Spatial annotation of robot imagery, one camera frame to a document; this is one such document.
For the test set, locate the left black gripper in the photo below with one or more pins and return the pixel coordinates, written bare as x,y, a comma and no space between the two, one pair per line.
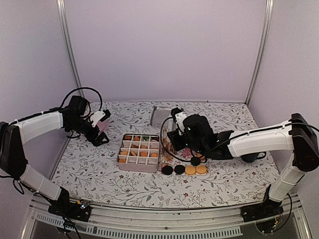
97,141

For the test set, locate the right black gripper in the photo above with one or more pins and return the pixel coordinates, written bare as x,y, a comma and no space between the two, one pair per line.
174,139

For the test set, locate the pink divided cookie tin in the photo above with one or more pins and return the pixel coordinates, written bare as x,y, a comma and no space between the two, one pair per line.
136,163

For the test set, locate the orange swirl biscuit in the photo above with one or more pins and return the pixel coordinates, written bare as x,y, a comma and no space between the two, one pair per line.
143,154

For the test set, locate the metal serving tongs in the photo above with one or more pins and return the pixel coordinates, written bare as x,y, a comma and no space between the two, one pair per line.
168,126

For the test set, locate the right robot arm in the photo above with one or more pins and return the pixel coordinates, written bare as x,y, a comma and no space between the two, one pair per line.
294,135

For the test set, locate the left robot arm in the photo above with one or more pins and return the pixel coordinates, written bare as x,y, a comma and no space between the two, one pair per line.
38,135

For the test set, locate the pink plate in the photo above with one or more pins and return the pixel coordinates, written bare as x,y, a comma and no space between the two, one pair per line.
102,125

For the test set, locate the floral cookie tray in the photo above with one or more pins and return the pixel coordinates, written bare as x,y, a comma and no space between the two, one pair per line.
182,157

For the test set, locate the black sandwich cookie right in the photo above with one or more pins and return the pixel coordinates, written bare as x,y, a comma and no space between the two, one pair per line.
179,169

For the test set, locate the black sandwich cookie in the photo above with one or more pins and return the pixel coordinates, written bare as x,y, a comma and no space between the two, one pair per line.
167,170
179,169

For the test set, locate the yellow round biscuit left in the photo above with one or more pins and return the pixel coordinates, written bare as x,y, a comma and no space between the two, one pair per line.
190,170

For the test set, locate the yellow round biscuit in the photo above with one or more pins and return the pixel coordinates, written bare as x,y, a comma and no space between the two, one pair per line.
190,170
201,169

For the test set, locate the black sandwich cookie left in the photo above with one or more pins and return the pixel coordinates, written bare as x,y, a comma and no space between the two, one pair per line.
167,170

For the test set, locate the yellow round biscuit right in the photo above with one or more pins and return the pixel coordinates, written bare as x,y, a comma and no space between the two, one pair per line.
201,169

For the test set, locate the silver metal tray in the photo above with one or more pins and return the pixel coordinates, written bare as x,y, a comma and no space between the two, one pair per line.
159,114

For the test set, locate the floral tablecloth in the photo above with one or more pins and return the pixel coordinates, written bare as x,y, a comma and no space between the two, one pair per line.
91,173

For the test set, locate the dark blue mug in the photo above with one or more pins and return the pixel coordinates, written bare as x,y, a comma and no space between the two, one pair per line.
249,158

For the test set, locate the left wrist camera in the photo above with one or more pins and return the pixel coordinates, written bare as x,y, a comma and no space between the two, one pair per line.
99,116

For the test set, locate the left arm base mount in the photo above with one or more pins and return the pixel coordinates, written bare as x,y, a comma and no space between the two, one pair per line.
71,210

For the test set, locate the front aluminium rail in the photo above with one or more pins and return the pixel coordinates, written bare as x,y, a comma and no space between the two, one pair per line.
123,222

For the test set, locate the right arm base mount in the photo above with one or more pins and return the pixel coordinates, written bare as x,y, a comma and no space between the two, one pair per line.
262,210

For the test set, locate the left aluminium frame post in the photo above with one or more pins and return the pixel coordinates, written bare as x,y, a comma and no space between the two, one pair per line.
67,40

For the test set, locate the aluminium frame post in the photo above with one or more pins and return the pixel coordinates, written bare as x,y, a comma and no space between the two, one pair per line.
261,50
67,40

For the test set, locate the right aluminium frame post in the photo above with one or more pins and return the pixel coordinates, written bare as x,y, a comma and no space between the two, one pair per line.
261,50

